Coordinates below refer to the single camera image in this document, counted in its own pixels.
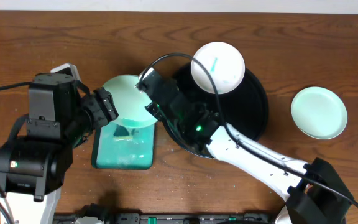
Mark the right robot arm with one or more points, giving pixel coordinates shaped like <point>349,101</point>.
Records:
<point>313,193</point>

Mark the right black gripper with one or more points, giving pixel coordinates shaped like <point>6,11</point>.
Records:
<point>156,110</point>

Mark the dark green sponge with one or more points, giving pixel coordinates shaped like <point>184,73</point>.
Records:
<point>122,133</point>

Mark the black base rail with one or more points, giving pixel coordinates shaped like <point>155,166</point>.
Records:
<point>93,214</point>

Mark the light green plate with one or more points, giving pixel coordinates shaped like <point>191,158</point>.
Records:
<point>130,103</point>
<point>319,113</point>

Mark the light green plate front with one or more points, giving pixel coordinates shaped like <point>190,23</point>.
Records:
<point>130,103</point>

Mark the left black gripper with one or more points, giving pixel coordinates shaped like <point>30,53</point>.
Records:
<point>105,104</point>

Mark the white plate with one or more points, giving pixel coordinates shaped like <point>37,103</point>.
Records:
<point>224,63</point>

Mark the black round tray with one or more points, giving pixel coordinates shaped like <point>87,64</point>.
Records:
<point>245,110</point>

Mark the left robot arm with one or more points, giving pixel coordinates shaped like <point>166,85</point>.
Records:
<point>63,112</point>

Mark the green rectangular soapy tray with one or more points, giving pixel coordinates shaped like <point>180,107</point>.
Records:
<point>134,154</point>

